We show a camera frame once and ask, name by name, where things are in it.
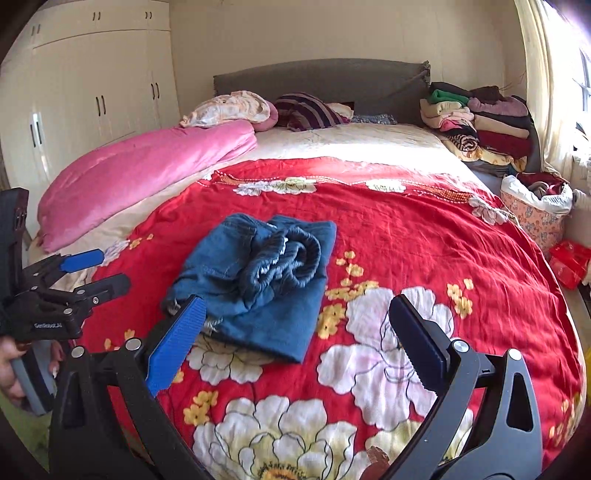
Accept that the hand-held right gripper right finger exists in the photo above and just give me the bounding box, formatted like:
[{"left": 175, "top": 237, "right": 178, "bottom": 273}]
[{"left": 382, "top": 294, "right": 543, "bottom": 480}]

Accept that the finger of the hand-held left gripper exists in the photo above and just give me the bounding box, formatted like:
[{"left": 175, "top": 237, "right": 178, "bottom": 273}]
[
  {"left": 58, "top": 272, "right": 132, "bottom": 321},
  {"left": 27, "top": 248, "right": 105, "bottom": 288}
]

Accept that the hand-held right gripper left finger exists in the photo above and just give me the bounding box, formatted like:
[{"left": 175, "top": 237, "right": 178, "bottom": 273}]
[{"left": 48, "top": 295, "right": 208, "bottom": 480}]

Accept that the blue garment with lace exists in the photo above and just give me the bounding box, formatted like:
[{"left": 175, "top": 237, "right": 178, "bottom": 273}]
[{"left": 161, "top": 213, "right": 338, "bottom": 364}]

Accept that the person's left hand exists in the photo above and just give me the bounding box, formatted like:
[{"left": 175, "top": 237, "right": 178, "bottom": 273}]
[{"left": 0, "top": 335, "right": 64, "bottom": 409}]

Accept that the pink quilt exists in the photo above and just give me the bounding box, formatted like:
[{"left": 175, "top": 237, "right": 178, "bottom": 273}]
[{"left": 37, "top": 121, "right": 258, "bottom": 254}]

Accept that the red floral blanket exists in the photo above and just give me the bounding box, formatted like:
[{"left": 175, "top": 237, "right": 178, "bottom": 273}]
[{"left": 76, "top": 157, "right": 585, "bottom": 480}]

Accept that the floral fabric basket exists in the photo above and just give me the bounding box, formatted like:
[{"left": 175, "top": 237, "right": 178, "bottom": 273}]
[{"left": 500, "top": 173, "right": 574, "bottom": 260}]

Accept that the red bag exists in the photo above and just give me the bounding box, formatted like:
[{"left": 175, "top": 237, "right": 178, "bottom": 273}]
[{"left": 549, "top": 240, "right": 591, "bottom": 291}]

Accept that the cream wardrobe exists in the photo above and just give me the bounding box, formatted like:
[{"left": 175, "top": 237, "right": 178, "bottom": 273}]
[{"left": 0, "top": 0, "right": 182, "bottom": 197}]

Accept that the cream bed sheet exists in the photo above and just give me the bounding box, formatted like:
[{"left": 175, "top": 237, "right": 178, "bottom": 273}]
[{"left": 28, "top": 122, "right": 491, "bottom": 278}]

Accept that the floral pillow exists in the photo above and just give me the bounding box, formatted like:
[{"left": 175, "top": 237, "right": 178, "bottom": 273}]
[{"left": 179, "top": 91, "right": 279, "bottom": 134}]

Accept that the stack of folded clothes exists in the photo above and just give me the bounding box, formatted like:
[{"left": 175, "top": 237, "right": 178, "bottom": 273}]
[{"left": 419, "top": 82, "right": 542, "bottom": 177}]

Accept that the blue patterned cloth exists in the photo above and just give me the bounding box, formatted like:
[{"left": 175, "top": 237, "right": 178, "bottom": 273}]
[{"left": 350, "top": 113, "right": 399, "bottom": 126}]

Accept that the striped purple pillow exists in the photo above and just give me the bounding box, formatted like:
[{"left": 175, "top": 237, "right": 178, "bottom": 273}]
[{"left": 274, "top": 92, "right": 352, "bottom": 133}]

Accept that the cream curtain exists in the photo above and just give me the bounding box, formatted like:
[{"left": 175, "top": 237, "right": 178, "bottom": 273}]
[{"left": 514, "top": 0, "right": 583, "bottom": 185}]

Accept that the grey headboard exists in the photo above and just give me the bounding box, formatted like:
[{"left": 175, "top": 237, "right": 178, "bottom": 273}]
[{"left": 213, "top": 58, "right": 431, "bottom": 124}]

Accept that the window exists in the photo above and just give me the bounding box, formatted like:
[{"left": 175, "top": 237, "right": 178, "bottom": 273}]
[{"left": 573, "top": 39, "right": 591, "bottom": 109}]

